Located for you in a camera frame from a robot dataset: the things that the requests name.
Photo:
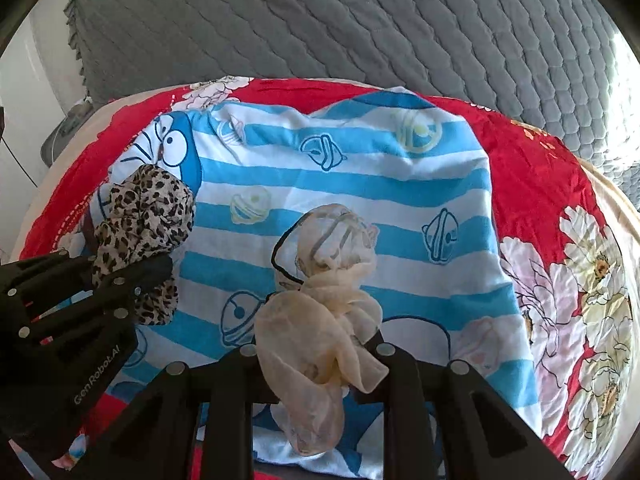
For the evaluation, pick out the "red floral blanket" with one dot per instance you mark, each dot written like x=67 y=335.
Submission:
x=525 y=185

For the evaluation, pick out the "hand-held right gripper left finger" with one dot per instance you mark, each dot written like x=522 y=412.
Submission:
x=235 y=385

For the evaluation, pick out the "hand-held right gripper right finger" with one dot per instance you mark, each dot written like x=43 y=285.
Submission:
x=395 y=380

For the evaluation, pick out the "blue striped cartoon cloth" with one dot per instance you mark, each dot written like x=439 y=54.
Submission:
x=350 y=180

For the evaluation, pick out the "leopard print scrunchie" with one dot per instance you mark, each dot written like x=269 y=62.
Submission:
x=145 y=215

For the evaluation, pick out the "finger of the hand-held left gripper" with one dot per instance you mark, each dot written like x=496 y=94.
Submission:
x=125 y=292
x=50 y=272

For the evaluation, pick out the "sheer beige scrunchie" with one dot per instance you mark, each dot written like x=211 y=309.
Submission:
x=320 y=320

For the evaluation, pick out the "grey quilted headboard cover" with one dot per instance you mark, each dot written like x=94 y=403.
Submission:
x=300 y=25

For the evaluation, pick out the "grey bedside box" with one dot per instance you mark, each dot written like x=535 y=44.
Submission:
x=65 y=130

